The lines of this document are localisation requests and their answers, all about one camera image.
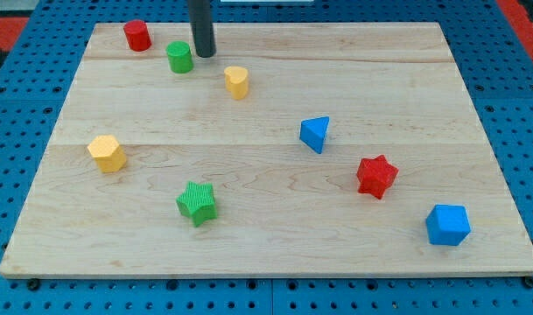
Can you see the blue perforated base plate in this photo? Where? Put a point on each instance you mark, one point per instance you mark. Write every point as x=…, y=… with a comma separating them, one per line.
x=38, y=71

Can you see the red star block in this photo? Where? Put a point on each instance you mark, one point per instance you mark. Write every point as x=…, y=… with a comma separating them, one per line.
x=375, y=176

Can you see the yellow hexagon block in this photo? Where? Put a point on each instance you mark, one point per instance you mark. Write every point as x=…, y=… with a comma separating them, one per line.
x=107, y=153

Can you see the blue cube block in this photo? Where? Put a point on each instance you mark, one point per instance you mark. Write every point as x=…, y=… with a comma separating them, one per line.
x=447, y=225

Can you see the blue triangle block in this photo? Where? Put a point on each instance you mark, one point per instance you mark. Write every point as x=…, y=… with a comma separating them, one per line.
x=313, y=132

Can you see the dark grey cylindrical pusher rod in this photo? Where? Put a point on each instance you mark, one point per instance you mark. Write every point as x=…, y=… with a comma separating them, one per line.
x=201, y=22

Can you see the green cylinder block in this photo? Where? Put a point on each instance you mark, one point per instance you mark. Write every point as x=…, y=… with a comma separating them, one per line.
x=179, y=57

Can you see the red cylinder block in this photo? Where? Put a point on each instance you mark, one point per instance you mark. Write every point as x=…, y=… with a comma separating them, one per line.
x=137, y=35

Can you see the yellow heart block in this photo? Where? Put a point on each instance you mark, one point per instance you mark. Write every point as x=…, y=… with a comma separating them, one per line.
x=237, y=81

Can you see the light wooden board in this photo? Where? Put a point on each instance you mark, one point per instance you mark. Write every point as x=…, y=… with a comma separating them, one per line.
x=284, y=211

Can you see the green star block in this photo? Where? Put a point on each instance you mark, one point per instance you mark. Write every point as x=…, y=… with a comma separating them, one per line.
x=197, y=203

